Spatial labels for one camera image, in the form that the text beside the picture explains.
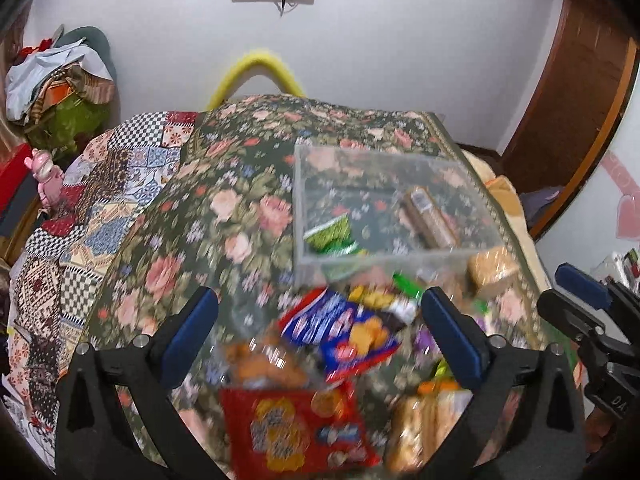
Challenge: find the clear bag of puff snacks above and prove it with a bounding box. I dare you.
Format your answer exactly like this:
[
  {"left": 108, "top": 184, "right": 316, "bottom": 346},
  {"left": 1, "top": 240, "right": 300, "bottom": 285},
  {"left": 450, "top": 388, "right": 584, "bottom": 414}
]
[{"left": 385, "top": 389, "right": 473, "bottom": 474}]

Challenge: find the green edged cookie packet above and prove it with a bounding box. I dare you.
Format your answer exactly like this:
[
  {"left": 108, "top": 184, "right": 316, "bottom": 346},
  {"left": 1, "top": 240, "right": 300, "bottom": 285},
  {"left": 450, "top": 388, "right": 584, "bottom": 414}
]
[{"left": 393, "top": 272, "right": 424, "bottom": 302}]

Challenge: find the blue red cracker bag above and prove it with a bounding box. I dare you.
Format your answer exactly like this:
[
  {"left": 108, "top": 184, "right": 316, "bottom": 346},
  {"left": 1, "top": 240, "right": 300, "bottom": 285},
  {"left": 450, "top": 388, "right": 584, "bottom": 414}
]
[{"left": 278, "top": 288, "right": 399, "bottom": 382}]

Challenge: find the clear bag of fried snacks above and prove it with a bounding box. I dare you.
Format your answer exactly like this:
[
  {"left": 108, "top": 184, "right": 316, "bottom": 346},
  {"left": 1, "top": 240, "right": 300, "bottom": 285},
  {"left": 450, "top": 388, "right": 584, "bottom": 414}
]
[{"left": 224, "top": 335, "right": 309, "bottom": 389}]

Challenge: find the tan cake block pack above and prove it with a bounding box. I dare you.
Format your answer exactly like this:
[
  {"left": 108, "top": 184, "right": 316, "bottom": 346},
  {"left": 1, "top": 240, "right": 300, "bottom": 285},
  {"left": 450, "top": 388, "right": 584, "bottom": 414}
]
[{"left": 468, "top": 247, "right": 520, "bottom": 299}]

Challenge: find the brown wafer pack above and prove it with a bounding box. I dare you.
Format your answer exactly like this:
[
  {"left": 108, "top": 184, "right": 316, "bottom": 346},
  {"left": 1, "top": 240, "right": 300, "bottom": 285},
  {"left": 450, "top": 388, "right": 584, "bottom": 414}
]
[{"left": 404, "top": 186, "right": 459, "bottom": 249}]

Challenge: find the red biscuit bag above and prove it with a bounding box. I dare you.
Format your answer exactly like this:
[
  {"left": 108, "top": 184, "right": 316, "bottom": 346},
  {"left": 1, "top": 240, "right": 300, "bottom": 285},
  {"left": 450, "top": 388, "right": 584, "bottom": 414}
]
[{"left": 220, "top": 382, "right": 381, "bottom": 479}]

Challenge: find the brown wooden door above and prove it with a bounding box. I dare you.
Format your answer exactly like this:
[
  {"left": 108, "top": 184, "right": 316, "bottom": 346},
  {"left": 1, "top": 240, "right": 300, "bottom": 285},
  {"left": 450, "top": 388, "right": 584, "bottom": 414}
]
[{"left": 502, "top": 0, "right": 639, "bottom": 238}]

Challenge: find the clear plastic storage box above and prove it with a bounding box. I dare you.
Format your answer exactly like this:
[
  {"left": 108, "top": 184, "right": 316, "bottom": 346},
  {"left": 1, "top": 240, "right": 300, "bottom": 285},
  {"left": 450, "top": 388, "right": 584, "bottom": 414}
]
[{"left": 293, "top": 144, "right": 503, "bottom": 287}]

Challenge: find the green snack packet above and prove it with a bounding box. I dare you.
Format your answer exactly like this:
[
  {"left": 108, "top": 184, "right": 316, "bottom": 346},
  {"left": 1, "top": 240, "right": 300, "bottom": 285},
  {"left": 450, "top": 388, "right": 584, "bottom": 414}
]
[{"left": 303, "top": 214, "right": 367, "bottom": 256}]

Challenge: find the dark floral bedspread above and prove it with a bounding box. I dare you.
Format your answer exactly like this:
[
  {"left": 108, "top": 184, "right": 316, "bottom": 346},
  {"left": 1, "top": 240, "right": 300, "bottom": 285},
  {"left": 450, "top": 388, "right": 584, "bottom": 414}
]
[{"left": 81, "top": 93, "right": 576, "bottom": 480}]

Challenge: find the pink bunny toy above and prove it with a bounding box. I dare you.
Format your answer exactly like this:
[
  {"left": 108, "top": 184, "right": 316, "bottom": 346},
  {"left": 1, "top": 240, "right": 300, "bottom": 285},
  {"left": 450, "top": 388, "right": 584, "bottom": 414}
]
[{"left": 24, "top": 148, "right": 64, "bottom": 211}]

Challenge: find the patchwork quilt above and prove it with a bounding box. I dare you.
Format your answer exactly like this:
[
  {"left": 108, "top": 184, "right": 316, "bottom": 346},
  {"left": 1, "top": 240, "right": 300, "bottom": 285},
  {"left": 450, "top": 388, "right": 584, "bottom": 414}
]
[{"left": 4, "top": 110, "right": 202, "bottom": 461}]

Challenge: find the red box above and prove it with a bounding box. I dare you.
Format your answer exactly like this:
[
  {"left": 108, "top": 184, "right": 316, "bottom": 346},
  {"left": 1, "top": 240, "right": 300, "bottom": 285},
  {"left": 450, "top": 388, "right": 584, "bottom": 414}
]
[{"left": 0, "top": 143, "right": 32, "bottom": 212}]

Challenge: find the pile of clothes and bags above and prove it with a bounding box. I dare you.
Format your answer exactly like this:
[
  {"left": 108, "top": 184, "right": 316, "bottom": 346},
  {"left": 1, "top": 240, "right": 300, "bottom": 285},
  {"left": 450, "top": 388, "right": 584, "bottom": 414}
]
[{"left": 1, "top": 26, "right": 117, "bottom": 156}]

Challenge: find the yellow curved headboard pipe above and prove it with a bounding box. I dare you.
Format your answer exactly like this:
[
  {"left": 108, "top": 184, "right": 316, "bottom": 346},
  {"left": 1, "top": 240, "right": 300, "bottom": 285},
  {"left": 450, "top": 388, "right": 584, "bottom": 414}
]
[{"left": 206, "top": 49, "right": 306, "bottom": 110}]

